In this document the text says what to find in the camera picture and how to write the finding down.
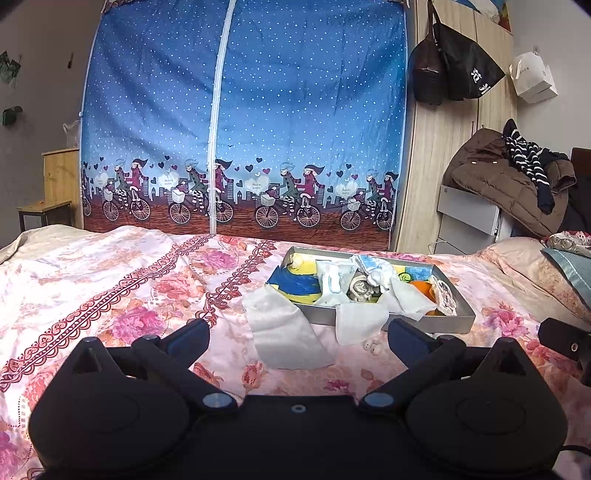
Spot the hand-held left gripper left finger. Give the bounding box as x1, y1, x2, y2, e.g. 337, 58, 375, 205
62, 318, 238, 413

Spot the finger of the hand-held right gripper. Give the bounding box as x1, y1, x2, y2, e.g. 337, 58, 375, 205
539, 318, 591, 376

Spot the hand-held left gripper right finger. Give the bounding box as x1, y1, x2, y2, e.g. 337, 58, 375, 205
359, 318, 536, 413

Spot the grey box with cartoon lining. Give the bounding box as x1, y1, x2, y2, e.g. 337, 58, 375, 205
267, 246, 476, 334

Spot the white thin cloth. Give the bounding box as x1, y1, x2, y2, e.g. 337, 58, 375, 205
335, 300, 391, 346
390, 277, 437, 322

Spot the orange plastic cup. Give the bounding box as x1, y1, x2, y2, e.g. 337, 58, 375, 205
409, 279, 439, 317

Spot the patterned small pouch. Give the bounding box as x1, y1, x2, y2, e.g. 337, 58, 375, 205
431, 277, 458, 317

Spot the grey cloth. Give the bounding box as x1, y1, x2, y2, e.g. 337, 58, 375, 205
347, 272, 384, 305

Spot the white plain gauze cloth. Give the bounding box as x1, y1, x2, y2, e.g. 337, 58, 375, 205
241, 285, 336, 371

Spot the blue grey pillow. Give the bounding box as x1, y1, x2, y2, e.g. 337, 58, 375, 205
541, 247, 591, 296

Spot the beige floral pillow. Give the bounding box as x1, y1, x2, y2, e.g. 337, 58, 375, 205
478, 235, 591, 324

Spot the floral patterned quilt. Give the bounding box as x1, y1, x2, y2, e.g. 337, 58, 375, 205
541, 231, 591, 258

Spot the pink floral bedsheet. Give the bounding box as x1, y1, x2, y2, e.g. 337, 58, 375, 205
0, 224, 591, 480

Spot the grey white storage box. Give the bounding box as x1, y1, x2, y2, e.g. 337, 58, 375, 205
434, 185, 513, 256

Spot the brown padded jacket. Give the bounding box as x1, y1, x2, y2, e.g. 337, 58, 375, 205
444, 128, 578, 238

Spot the light wooden wardrobe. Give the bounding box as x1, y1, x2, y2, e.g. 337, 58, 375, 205
390, 0, 518, 254

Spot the dark brown headboard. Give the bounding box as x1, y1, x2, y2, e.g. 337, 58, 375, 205
570, 147, 591, 232

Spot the black white striped garment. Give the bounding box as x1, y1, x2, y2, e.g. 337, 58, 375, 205
502, 119, 571, 214

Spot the dark wooden stool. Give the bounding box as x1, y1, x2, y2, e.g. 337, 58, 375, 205
17, 199, 75, 233

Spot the light wooden cabinet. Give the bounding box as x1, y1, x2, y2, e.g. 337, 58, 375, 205
41, 148, 81, 227

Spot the white plastic bag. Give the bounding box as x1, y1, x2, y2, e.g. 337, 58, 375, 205
62, 120, 83, 149

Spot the white paper bag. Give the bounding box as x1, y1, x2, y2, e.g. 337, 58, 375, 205
509, 51, 559, 103

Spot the blue printed fabric wardrobe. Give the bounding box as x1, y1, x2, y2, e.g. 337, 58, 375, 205
79, 0, 414, 252

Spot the brown leather bag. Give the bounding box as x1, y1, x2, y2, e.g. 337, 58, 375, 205
407, 21, 448, 106

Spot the black bag with white print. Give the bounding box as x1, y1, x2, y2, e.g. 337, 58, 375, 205
427, 0, 506, 101

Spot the colourful folded bedding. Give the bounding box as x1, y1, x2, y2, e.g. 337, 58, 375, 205
475, 0, 513, 31

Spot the green wall decoration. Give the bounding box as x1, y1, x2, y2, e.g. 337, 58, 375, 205
0, 50, 23, 86

